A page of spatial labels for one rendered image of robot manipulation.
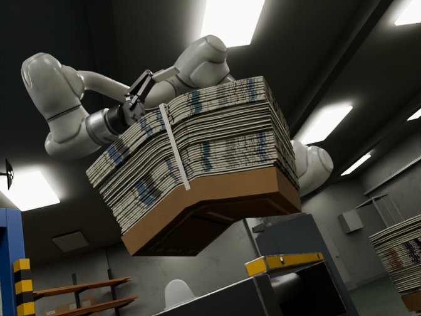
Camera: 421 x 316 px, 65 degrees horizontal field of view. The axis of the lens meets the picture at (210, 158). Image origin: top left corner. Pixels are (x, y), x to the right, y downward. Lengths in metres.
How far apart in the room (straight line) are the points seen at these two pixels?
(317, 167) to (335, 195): 11.20
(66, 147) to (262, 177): 0.58
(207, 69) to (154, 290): 9.16
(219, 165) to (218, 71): 0.72
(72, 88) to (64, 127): 0.11
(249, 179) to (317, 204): 11.51
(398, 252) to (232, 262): 9.51
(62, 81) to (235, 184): 0.57
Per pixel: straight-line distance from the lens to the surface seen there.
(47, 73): 0.97
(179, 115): 0.67
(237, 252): 10.61
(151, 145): 0.68
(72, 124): 0.95
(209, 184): 0.60
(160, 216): 0.63
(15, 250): 1.90
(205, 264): 10.35
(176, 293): 8.02
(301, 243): 1.40
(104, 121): 0.91
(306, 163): 1.33
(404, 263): 1.13
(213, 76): 1.28
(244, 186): 0.58
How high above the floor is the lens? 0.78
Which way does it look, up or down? 23 degrees up
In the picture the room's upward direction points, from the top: 20 degrees counter-clockwise
